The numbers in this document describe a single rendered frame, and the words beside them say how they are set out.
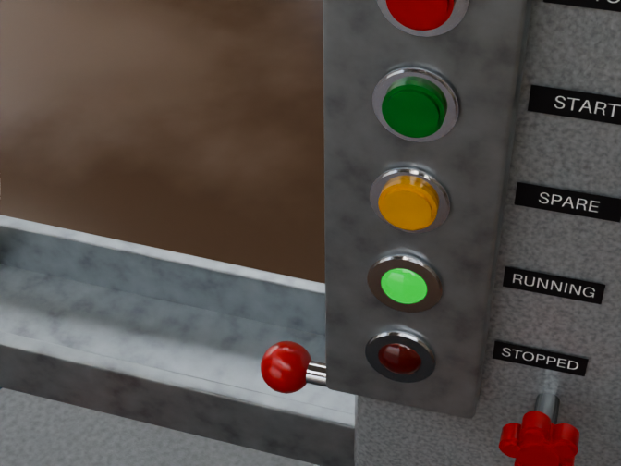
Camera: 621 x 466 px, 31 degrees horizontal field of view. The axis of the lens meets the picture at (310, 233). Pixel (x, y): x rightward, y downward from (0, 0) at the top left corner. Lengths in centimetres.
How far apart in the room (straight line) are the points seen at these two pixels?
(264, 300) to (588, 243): 36
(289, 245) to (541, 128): 201
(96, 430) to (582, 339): 66
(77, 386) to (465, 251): 37
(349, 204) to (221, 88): 247
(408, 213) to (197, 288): 38
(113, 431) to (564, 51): 75
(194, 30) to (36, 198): 80
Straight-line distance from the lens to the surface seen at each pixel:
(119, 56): 313
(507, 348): 57
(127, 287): 87
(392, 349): 55
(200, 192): 262
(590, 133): 48
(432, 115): 45
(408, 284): 52
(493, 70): 45
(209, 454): 109
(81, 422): 113
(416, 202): 48
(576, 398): 59
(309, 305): 82
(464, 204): 49
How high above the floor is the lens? 167
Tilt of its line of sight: 42 degrees down
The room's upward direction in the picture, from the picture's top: 1 degrees counter-clockwise
